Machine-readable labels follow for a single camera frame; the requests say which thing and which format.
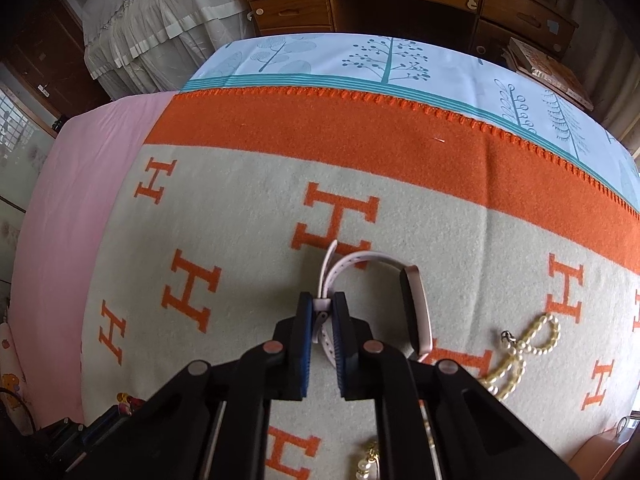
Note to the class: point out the orange and beige printed blanket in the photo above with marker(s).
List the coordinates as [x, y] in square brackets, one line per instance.
[250, 240]

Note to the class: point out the frosted glass door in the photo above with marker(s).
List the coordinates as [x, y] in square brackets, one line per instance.
[20, 160]

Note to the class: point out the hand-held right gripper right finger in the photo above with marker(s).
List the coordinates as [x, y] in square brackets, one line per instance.
[341, 345]

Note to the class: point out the white lace cloth cover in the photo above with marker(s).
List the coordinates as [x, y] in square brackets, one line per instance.
[150, 25]

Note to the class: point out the pink bed sheet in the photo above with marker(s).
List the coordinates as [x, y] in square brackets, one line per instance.
[75, 210]

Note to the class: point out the dark wooden door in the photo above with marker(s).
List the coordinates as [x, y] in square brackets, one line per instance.
[45, 60]

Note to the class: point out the pink wrist watch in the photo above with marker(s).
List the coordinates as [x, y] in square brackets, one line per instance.
[415, 310]

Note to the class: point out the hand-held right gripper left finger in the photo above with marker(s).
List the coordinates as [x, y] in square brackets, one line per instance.
[302, 350]

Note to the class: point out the stack of books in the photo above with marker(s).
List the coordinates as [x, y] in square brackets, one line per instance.
[545, 67]

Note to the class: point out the gold pearl hair clip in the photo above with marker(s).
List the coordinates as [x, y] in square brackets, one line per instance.
[364, 467]

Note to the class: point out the pink jewelry box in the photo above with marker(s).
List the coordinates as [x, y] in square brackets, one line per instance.
[605, 447]

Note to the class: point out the cartoon print pillow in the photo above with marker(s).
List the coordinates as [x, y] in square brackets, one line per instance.
[10, 360]

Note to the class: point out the blue tree print sheet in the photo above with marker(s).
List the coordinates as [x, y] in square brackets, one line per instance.
[325, 60]

